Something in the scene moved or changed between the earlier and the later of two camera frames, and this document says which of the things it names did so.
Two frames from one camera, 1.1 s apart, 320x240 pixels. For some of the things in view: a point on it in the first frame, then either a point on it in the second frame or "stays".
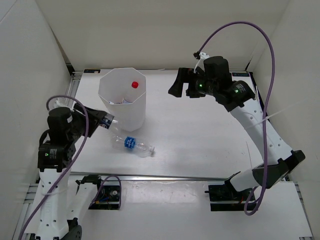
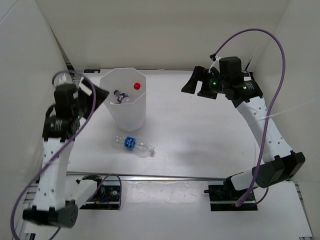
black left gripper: x=94 y=122 → x=87 y=84
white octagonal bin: x=123 y=91 stays
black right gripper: x=186 y=75 → x=198 y=75
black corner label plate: x=92 y=71 stays
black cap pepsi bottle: x=107 y=121 → x=122 y=98
